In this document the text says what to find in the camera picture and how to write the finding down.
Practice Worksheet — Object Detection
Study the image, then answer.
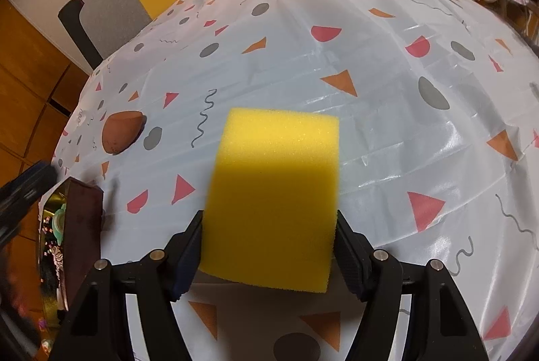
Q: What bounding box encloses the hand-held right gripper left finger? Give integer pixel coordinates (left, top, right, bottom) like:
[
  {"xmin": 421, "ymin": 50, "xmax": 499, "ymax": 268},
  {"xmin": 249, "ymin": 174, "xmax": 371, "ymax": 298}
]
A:
[{"xmin": 50, "ymin": 210, "xmax": 205, "ymax": 361}]

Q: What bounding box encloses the yellow and green sponge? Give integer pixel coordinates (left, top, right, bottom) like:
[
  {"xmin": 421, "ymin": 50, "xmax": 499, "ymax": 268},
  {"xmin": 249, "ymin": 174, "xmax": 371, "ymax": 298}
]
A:
[{"xmin": 198, "ymin": 107, "xmax": 341, "ymax": 295}]

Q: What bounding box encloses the green round container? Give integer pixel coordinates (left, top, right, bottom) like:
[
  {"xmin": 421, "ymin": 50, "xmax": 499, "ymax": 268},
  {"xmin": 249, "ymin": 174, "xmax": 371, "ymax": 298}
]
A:
[{"xmin": 50, "ymin": 205, "xmax": 68, "ymax": 238}]

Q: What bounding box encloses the patterned plastic tablecloth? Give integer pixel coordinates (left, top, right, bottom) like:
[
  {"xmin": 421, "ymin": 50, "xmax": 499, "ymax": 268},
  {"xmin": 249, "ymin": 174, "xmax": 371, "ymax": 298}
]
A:
[{"xmin": 39, "ymin": 0, "xmax": 539, "ymax": 361}]

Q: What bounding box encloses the brown makeup sponge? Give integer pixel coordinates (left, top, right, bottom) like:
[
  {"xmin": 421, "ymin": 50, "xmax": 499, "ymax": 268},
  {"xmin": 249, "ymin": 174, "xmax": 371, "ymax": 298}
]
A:
[{"xmin": 101, "ymin": 111, "xmax": 148, "ymax": 155}]

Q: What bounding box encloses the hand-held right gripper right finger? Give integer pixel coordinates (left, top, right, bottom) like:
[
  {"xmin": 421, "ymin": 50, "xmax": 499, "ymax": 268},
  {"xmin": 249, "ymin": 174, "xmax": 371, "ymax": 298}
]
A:
[{"xmin": 335, "ymin": 210, "xmax": 492, "ymax": 361}]

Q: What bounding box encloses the dark red storage box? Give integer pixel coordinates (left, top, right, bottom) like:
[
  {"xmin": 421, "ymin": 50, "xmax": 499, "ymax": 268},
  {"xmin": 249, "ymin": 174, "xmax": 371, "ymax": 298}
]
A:
[{"xmin": 38, "ymin": 177, "xmax": 105, "ymax": 329}]

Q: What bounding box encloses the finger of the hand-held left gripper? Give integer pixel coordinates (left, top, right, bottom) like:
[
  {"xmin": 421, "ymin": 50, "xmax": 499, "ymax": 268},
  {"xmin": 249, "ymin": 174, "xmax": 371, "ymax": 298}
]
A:
[{"xmin": 0, "ymin": 160, "xmax": 59, "ymax": 221}]

